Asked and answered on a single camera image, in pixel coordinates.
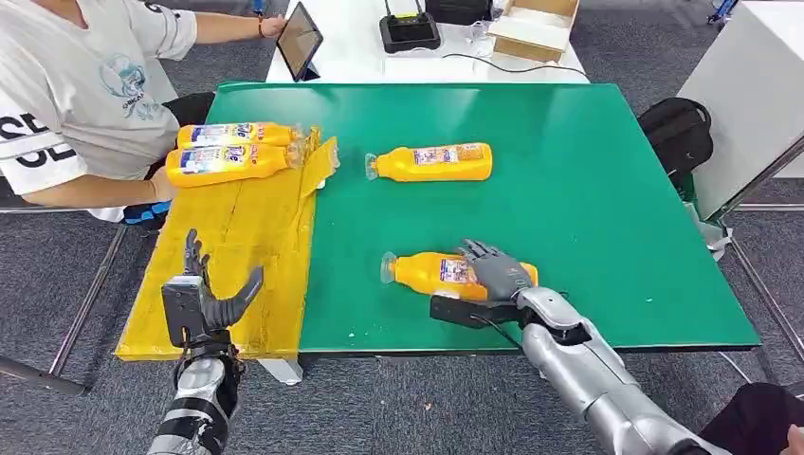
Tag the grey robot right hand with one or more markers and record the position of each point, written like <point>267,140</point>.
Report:
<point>499,273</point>

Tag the person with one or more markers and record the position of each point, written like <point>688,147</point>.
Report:
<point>75,94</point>
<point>754,417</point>

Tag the black box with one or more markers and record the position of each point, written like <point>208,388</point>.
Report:
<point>458,11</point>

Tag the metal floor frame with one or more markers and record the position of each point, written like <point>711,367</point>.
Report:
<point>82,308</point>

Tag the white cabinet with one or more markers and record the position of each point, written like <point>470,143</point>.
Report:
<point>741,94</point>

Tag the black router with antennas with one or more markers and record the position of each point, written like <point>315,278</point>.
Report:
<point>409,32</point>

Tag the green table mat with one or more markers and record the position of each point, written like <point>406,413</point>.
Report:
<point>597,220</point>

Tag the black backpack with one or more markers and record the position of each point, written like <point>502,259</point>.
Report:
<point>675,135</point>

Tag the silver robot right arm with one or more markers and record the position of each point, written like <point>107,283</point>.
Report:
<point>590,377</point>

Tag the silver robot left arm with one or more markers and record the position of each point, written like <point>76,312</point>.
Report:
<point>201,395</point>

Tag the open cardboard box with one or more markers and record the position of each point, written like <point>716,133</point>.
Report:
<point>534,34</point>

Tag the orange drink bottle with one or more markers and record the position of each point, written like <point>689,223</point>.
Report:
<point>421,276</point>
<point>440,169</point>
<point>220,169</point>
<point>251,133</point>

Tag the white table leg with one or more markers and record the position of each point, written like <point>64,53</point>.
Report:
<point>283,370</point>

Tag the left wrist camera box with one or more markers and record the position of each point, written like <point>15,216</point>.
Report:
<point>182,311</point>

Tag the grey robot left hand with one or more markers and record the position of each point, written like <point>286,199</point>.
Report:
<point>220,311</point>

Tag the black tablet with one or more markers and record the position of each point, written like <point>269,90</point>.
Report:
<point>300,41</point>

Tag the white table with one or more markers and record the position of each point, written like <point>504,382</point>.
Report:
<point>352,56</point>

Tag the yellow sheet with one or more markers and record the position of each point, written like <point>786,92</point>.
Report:
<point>251,251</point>

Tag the red wristband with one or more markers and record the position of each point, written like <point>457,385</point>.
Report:
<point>260,26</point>

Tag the person's right hand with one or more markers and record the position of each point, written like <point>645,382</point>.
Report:
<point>162,186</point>

